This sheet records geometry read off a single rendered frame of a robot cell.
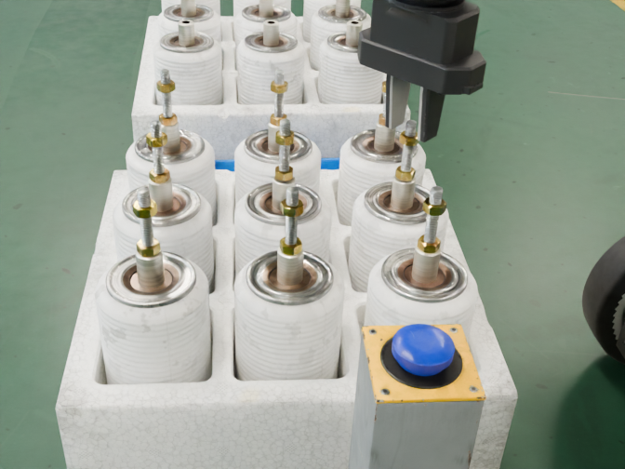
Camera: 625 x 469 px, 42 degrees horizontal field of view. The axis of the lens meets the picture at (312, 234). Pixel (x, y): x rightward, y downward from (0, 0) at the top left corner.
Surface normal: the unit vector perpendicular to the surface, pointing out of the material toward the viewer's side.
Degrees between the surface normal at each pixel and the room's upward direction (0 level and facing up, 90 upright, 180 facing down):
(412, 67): 90
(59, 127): 0
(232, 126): 90
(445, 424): 90
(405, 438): 90
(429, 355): 4
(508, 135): 0
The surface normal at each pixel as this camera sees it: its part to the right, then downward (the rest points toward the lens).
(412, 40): -0.65, 0.40
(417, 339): 0.04, -0.82
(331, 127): 0.11, 0.57
